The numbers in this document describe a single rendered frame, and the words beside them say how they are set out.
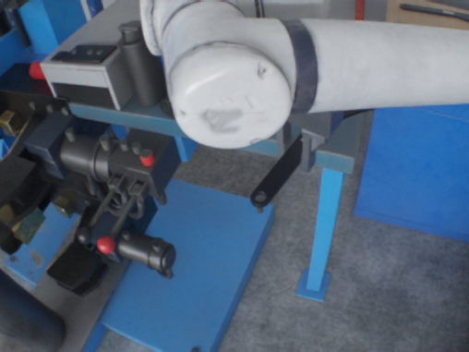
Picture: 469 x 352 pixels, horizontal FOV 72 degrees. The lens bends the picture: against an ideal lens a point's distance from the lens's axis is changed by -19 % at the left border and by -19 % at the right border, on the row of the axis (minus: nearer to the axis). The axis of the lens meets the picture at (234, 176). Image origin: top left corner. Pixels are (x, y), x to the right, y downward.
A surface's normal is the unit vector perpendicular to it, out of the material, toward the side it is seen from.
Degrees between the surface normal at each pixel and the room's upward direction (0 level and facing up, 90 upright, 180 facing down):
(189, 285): 0
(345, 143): 0
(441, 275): 0
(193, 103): 85
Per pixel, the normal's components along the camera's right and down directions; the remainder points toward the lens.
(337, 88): 0.23, 0.64
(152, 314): -0.11, -0.64
